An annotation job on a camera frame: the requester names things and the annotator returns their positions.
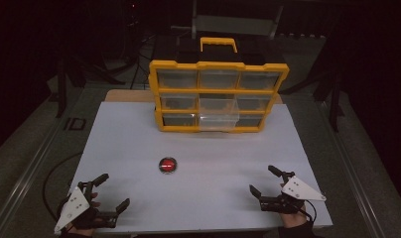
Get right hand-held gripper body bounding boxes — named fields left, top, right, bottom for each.
left=258, top=171, right=328, bottom=215

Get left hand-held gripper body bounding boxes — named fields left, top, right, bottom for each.
left=54, top=180, right=119, bottom=234

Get red round tin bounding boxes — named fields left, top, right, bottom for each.
left=158, top=157, right=179, bottom=176

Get clear plastic drawer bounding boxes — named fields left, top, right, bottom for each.
left=198, top=93, right=240, bottom=132

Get yellow black drawer cabinet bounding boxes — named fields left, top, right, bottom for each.
left=148, top=36, right=291, bottom=134

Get person's left hand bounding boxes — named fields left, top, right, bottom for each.
left=67, top=191, right=102, bottom=238

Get person's right hand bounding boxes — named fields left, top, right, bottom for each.
left=279, top=206, right=310, bottom=229

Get wooden board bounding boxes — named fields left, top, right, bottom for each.
left=103, top=88, right=284, bottom=105

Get black tripod stand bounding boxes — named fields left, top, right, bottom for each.
left=54, top=56, right=127, bottom=119
left=280, top=64, right=345, bottom=134

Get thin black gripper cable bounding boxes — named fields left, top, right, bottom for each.
left=299, top=201, right=319, bottom=226

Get metal floor rail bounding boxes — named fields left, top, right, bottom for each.
left=0, top=98, right=77, bottom=238
left=316, top=98, right=386, bottom=238

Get black floor cables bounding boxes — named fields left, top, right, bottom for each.
left=128, top=33, right=157, bottom=91

